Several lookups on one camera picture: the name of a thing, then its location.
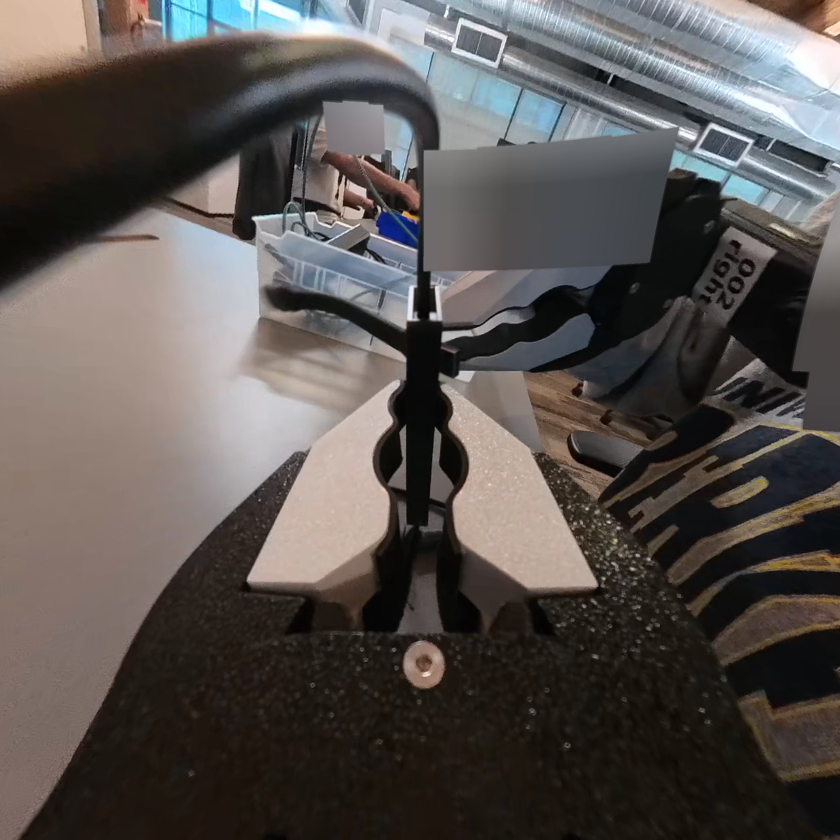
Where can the clear plastic bin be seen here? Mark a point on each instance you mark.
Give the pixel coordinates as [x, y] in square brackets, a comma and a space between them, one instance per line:
[308, 262]

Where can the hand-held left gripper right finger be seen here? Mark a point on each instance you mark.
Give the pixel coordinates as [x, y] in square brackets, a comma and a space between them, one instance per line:
[525, 525]

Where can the black chair armrest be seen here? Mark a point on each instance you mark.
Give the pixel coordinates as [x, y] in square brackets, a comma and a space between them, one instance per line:
[604, 453]

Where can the silver air duct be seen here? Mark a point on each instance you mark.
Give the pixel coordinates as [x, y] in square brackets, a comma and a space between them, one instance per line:
[623, 92]
[656, 33]

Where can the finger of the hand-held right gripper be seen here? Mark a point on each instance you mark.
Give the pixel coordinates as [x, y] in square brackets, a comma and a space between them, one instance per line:
[499, 295]
[538, 358]

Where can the blue plastic bin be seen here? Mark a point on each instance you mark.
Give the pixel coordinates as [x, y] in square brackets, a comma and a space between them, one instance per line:
[400, 228]

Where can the black usb hub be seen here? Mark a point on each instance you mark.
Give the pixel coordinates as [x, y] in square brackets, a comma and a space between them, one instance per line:
[420, 407]

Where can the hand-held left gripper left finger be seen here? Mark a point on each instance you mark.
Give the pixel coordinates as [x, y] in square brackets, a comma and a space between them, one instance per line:
[315, 525]

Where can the black jacket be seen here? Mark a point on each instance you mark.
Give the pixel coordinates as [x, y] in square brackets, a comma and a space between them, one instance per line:
[262, 177]

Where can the white ceiling vent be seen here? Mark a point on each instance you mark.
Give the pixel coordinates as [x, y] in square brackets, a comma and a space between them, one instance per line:
[722, 143]
[479, 40]

